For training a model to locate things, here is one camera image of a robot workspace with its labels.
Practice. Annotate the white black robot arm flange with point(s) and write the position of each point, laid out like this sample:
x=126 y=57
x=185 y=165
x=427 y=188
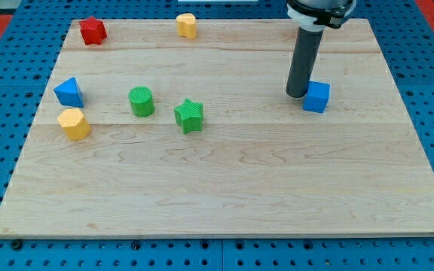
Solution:
x=315 y=15

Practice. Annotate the green star block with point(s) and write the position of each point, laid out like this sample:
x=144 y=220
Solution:
x=189 y=116

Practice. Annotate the red star block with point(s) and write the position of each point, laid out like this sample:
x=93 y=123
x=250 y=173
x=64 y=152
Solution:
x=92 y=31

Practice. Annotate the wooden board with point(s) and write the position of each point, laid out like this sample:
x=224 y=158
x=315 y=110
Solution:
x=261 y=167

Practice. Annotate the green cylinder block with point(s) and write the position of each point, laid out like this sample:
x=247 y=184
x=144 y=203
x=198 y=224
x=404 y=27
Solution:
x=141 y=101

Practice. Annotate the blue cube block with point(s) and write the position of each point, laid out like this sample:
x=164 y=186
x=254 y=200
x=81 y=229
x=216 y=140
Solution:
x=317 y=98

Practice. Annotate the yellow heart block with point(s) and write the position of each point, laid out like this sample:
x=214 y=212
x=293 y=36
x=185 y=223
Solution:
x=186 y=25

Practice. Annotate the grey cylindrical pointer rod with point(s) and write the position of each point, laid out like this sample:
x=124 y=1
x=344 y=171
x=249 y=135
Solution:
x=303 y=60

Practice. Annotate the yellow hexagon block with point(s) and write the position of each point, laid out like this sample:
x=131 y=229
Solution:
x=74 y=124

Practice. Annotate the blue triangle block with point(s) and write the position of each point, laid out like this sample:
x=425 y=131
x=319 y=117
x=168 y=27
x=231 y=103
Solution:
x=69 y=93

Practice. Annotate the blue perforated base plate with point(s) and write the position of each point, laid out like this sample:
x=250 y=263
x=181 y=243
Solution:
x=28 y=51

